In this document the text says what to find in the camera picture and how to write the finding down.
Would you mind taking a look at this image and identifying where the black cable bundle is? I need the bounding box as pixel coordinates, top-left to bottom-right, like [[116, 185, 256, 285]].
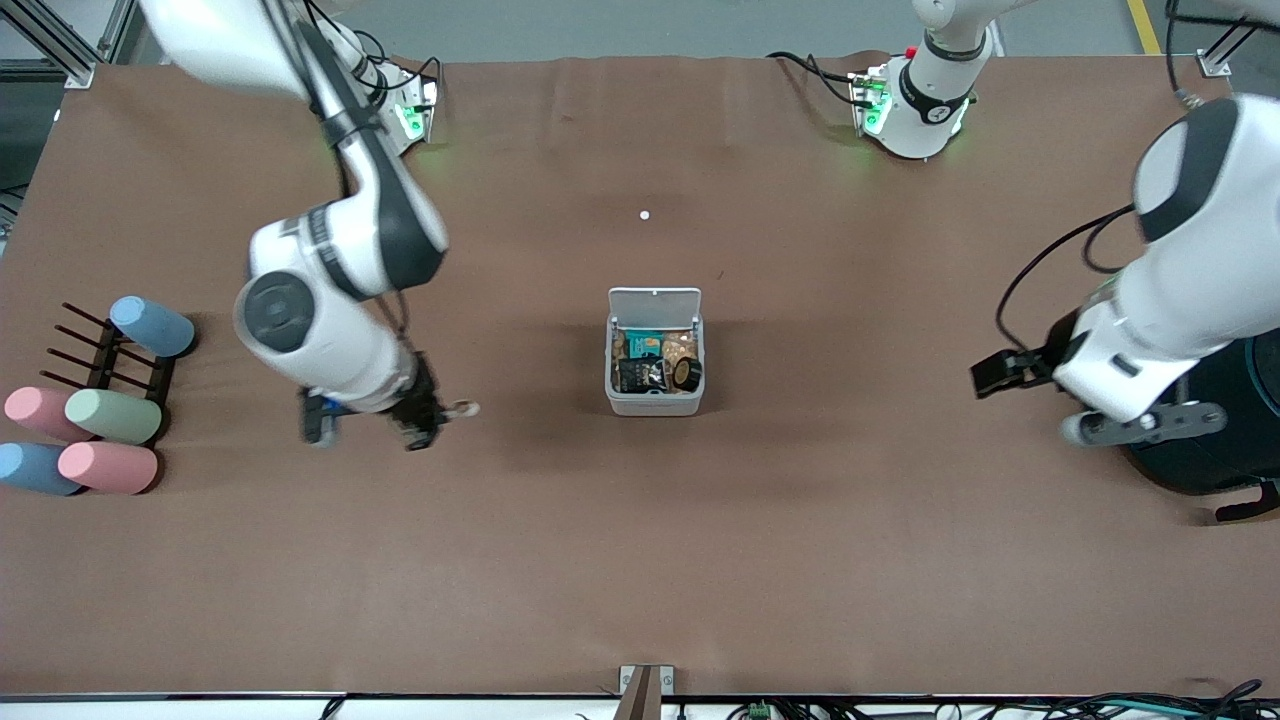
[[1040, 679, 1280, 720]]

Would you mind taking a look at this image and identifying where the black snack wrapper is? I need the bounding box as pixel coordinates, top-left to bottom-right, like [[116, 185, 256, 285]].
[[616, 357, 669, 394]]

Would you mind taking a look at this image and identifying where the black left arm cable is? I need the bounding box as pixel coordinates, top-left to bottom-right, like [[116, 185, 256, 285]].
[[994, 203, 1139, 355]]

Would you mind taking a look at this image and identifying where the green cup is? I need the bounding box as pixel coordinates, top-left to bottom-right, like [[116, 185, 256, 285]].
[[64, 388, 164, 446]]

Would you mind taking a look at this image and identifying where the pink cup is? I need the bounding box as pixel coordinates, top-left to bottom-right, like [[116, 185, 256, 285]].
[[3, 386, 91, 443], [57, 441, 160, 496]]

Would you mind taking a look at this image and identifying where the aluminium frame post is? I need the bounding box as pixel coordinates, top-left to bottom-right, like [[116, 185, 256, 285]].
[[1195, 0, 1280, 81], [0, 0, 141, 89]]

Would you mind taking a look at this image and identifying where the blue cup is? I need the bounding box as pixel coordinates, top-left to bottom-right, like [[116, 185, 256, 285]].
[[108, 295, 197, 359], [0, 442, 83, 498]]

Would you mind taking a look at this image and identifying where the brown table cover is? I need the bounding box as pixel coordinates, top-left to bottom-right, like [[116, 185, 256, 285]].
[[0, 50, 1280, 699]]

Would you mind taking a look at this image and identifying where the green lit base connector box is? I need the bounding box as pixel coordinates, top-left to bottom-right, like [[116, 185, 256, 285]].
[[847, 64, 894, 139], [390, 74, 442, 151]]

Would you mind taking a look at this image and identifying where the black cup rack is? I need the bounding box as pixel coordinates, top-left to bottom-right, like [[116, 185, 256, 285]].
[[40, 302, 179, 441]]

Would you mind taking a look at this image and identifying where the white square lidded bin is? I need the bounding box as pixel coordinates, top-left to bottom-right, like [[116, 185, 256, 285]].
[[605, 287, 706, 418]]

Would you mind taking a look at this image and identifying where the grey metal table bracket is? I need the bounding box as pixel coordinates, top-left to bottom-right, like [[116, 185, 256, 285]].
[[618, 664, 675, 720]]

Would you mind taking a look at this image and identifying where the dark teal round bin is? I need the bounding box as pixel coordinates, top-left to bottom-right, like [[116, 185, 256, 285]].
[[1122, 328, 1280, 524]]

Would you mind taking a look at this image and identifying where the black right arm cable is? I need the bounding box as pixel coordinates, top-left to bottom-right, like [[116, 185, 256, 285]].
[[262, 0, 413, 346]]

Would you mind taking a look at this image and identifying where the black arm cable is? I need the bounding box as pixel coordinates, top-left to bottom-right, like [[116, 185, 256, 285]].
[[262, 0, 413, 346], [994, 203, 1139, 355]]

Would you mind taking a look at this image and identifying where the black base cable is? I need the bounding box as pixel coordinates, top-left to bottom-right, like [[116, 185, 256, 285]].
[[340, 20, 444, 93], [767, 50, 863, 107]]

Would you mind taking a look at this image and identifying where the white table edge rail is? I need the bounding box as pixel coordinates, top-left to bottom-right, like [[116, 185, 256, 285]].
[[0, 692, 1280, 720]]

